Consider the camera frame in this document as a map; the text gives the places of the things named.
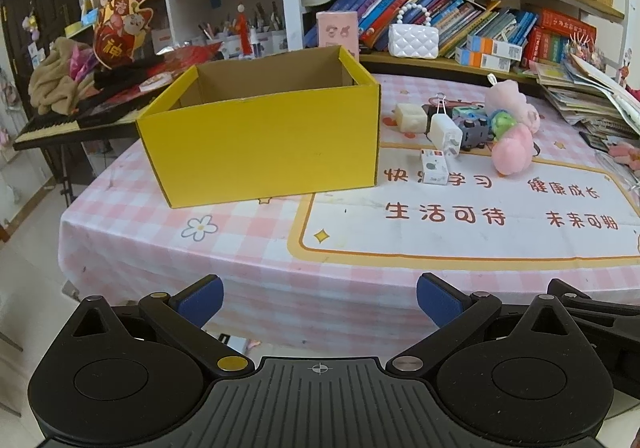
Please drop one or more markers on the white quilted pearl handbag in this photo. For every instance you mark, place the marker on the white quilted pearl handbag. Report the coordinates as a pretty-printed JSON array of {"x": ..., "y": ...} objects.
[{"x": 413, "y": 41}]

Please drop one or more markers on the stack of magazines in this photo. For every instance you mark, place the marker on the stack of magazines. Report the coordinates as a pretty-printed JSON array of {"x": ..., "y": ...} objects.
[{"x": 582, "y": 94}]

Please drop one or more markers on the black yamaha keyboard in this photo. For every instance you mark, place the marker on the black yamaha keyboard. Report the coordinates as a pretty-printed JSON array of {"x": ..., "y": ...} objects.
[{"x": 97, "y": 119}]

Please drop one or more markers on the small white red box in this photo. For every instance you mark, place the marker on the small white red box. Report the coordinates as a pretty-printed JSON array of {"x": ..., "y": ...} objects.
[{"x": 434, "y": 167}]

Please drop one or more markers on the cream foam cube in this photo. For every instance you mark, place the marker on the cream foam cube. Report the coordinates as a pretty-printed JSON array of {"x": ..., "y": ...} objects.
[{"x": 410, "y": 118}]

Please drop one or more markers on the red gold fortune god decoration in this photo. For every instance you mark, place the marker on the red gold fortune god decoration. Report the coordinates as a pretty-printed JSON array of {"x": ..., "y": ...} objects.
[{"x": 120, "y": 29}]

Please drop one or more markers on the orange blue medicine box lower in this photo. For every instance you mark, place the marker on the orange blue medicine box lower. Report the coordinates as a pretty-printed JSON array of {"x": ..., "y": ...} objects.
[{"x": 469, "y": 58}]

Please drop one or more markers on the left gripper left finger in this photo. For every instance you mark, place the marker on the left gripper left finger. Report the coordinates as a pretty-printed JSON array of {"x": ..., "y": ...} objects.
[{"x": 179, "y": 320}]

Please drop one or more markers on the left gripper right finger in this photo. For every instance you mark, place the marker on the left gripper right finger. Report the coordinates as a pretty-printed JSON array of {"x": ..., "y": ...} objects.
[{"x": 459, "y": 319}]

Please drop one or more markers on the pink plush ball toy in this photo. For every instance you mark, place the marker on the pink plush ball toy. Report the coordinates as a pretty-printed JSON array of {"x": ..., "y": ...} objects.
[{"x": 514, "y": 151}]

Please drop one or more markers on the pink sticker cylinder box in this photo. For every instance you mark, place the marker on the pink sticker cylinder box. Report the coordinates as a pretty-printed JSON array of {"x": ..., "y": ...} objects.
[{"x": 339, "y": 29}]

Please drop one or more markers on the black binder clip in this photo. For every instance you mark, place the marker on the black binder clip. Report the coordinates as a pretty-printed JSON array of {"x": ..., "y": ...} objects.
[{"x": 438, "y": 104}]

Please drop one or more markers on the red tassel doll ornament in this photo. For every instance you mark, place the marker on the red tassel doll ornament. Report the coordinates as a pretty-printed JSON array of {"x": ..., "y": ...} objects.
[{"x": 244, "y": 31}]

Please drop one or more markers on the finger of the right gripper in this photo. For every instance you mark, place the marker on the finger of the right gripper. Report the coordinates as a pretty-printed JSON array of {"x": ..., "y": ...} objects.
[{"x": 606, "y": 314}]

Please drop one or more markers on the orange blue medicine box upper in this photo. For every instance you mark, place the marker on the orange blue medicine box upper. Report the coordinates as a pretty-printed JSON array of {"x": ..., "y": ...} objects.
[{"x": 502, "y": 49}]

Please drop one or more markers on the orange blue medicine box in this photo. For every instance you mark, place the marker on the orange blue medicine box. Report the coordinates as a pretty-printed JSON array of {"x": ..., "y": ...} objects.
[
  {"x": 469, "y": 58},
  {"x": 502, "y": 49}
]

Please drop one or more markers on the yellow cardboard box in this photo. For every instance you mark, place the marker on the yellow cardboard box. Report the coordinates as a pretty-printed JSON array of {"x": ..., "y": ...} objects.
[{"x": 290, "y": 124}]

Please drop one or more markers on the white power adapter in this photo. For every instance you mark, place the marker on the white power adapter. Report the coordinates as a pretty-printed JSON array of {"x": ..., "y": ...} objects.
[{"x": 444, "y": 134}]

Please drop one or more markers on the white cubby shelf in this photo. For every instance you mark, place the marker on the white cubby shelf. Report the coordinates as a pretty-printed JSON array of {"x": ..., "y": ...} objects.
[{"x": 199, "y": 22}]

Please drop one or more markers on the green frog figure blue cap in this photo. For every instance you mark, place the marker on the green frog figure blue cap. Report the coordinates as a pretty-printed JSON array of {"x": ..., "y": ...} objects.
[{"x": 501, "y": 122}]

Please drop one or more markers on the beige plush blanket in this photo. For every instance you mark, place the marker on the beige plush blanket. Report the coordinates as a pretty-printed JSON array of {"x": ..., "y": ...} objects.
[{"x": 63, "y": 79}]

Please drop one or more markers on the blue toy fun truck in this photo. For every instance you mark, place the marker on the blue toy fun truck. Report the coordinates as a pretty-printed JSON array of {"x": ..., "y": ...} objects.
[{"x": 474, "y": 124}]

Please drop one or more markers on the pink plush pig toy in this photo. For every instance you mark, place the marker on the pink plush pig toy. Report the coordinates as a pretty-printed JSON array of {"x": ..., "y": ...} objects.
[{"x": 506, "y": 95}]

